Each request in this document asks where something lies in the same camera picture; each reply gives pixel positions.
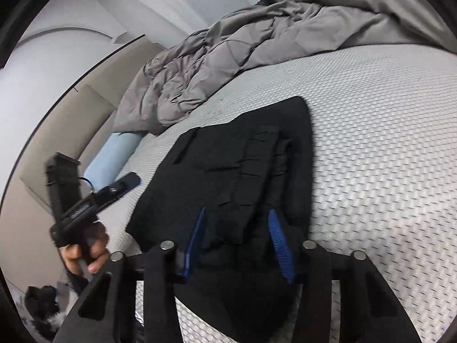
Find black pants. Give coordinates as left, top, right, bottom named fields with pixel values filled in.
left=126, top=96, right=315, bottom=343

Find beige padded headboard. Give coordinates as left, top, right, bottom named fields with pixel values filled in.
left=19, top=35, right=167, bottom=204

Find black cable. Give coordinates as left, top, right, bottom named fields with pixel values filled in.
left=78, top=176, right=97, bottom=196

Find light blue pillow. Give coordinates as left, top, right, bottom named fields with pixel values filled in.
left=84, top=132, right=142, bottom=188

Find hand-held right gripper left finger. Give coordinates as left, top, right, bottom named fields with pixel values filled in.
left=53, top=206, right=207, bottom=343

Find black and white dog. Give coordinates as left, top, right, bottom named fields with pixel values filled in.
left=24, top=284, right=78, bottom=342

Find white honeycomb mattress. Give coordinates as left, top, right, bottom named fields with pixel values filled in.
left=77, top=45, right=457, bottom=343

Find grey quilted comforter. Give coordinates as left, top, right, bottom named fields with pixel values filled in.
left=113, top=0, right=451, bottom=136

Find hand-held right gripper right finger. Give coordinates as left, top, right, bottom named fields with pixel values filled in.
left=268, top=208, right=424, bottom=343

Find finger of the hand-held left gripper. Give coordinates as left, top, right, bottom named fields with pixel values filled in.
left=106, top=171, right=141, bottom=202

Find person's left hand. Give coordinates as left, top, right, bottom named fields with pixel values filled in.
left=58, top=221, right=111, bottom=276

